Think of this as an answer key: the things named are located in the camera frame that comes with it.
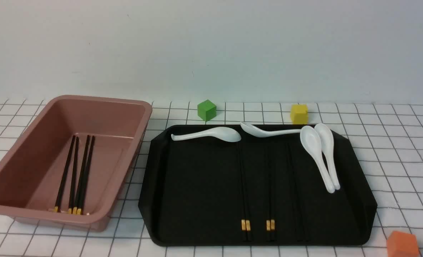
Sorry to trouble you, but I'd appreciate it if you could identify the black chopstick tray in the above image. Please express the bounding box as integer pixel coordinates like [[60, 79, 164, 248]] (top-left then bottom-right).
[[236, 142, 248, 242], [268, 144, 276, 242], [264, 145, 272, 242], [240, 153, 252, 242]]

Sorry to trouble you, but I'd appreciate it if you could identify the white spoon far left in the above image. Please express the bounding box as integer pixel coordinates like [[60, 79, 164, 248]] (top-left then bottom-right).
[[171, 127, 241, 142]]

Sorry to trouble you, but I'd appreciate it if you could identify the white spoon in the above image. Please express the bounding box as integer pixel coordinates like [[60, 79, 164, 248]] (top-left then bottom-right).
[[171, 127, 241, 142], [314, 123, 341, 190], [240, 121, 301, 138], [300, 125, 335, 193]]

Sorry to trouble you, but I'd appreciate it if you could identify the green cube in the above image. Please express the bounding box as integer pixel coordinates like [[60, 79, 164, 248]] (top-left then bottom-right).
[[197, 99, 217, 122]]

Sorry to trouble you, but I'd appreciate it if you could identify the white spoon top middle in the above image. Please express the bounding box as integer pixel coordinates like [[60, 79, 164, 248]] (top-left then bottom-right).
[[240, 121, 301, 138]]

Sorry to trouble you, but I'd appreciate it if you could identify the black plastic tray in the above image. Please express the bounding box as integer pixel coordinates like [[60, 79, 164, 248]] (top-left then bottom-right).
[[138, 124, 377, 247]]

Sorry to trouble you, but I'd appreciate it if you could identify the yellow cube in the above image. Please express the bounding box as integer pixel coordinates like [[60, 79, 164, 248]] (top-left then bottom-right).
[[290, 104, 309, 124]]

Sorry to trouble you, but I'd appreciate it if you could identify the white spoon right inner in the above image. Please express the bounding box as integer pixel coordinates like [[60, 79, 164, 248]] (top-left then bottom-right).
[[300, 125, 335, 193]]

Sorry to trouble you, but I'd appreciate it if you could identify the white spoon right outer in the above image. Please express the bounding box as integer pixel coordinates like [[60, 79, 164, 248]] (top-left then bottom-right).
[[314, 123, 341, 190]]

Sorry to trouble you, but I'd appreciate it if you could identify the pink plastic bin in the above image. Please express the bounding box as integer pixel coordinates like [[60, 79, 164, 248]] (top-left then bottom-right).
[[0, 95, 152, 232]]

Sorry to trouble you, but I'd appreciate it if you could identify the orange cube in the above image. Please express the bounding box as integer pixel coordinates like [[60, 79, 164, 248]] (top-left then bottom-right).
[[386, 231, 420, 257]]

